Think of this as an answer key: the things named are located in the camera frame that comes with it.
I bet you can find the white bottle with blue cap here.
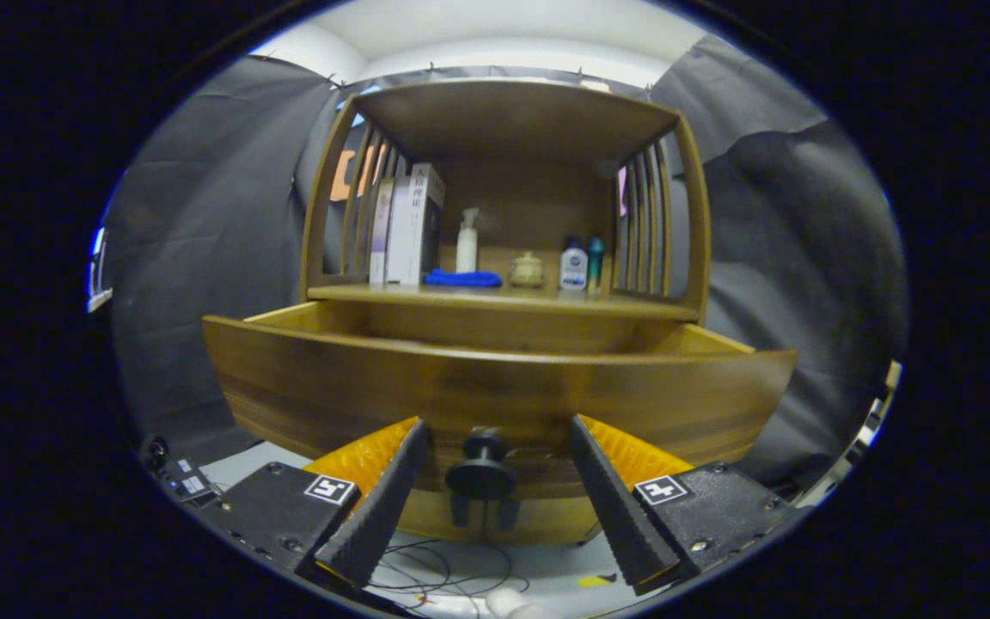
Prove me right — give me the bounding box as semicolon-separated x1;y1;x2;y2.
559;236;589;291

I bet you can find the large white book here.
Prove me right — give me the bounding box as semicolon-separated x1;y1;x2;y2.
407;163;446;286

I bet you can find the black device with labels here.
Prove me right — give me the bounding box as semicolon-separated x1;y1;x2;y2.
144;437;223;505

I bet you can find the black cable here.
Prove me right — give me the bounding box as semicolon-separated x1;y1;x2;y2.
370;540;530;611

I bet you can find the lidded ceramic tea cup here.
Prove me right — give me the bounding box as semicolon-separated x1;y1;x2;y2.
509;251;546;289

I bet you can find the wooden cabinet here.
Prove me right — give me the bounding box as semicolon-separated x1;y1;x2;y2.
299;79;711;547

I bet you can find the blue folded cloth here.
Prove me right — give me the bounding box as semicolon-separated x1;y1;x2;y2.
425;268;503;288

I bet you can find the purple book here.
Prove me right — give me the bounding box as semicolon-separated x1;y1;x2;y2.
370;178;394;285

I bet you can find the thin white book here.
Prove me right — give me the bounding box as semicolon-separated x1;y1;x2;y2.
385;176;414;285

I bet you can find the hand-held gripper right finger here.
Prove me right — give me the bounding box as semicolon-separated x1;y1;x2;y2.
570;414;810;598

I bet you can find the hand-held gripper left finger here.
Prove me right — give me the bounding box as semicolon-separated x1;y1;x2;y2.
196;416;431;592

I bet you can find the wooden countertop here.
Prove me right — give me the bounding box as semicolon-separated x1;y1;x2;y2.
308;282;700;321

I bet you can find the white pump bottle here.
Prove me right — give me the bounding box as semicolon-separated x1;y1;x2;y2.
456;207;480;274

